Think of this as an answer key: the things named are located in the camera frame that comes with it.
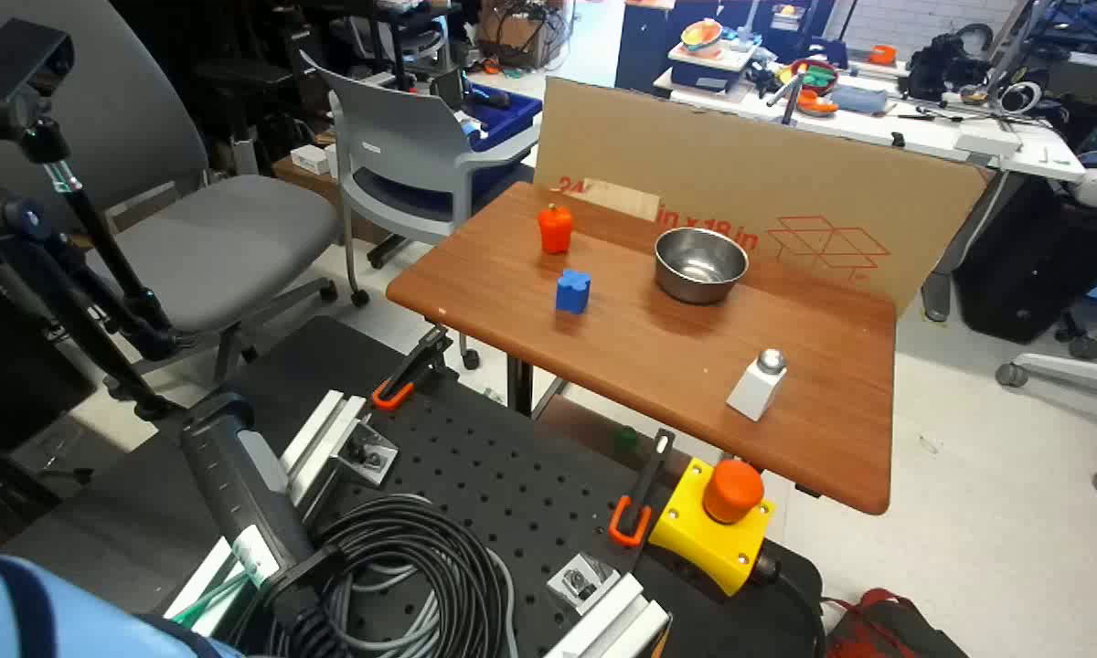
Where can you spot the white salt shaker silver cap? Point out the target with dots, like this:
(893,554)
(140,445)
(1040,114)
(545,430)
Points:
(755,390)

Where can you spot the silver metal bowl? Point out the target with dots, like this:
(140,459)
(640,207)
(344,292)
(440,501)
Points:
(699,262)

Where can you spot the blue cube block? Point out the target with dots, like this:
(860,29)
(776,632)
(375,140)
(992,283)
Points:
(573,291)

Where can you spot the orange toy pepper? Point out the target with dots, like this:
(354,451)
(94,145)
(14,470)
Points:
(559,229)

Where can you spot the orange black bar clamp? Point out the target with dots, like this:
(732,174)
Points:
(640,487)
(410,369)

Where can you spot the black perforated breadboard base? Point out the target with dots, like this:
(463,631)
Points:
(515,498)

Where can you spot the blue storage bin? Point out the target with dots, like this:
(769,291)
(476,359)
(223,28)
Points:
(499,114)

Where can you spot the light grey plastic chair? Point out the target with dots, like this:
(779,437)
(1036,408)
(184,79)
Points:
(414,151)

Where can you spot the yellow emergency stop button box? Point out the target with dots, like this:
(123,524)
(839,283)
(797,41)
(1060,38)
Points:
(713,517)

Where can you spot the brown cardboard sheet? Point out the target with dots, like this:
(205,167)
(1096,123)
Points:
(755,184)

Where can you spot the grey fabric office chair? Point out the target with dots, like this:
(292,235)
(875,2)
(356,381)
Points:
(194,230)

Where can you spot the white desk with clutter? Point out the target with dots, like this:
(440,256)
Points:
(939,114)

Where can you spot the red black bag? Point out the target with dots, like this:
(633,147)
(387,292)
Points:
(891,625)

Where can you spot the black suitcase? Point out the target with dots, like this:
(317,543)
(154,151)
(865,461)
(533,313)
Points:
(1036,275)

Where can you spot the office chair wheeled base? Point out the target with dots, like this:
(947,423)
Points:
(1079,390)

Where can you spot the aluminium extrusion rail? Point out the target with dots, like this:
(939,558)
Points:
(610,615)
(317,440)

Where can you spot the black camera on tripod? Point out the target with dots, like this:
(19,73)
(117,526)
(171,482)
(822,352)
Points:
(39,158)

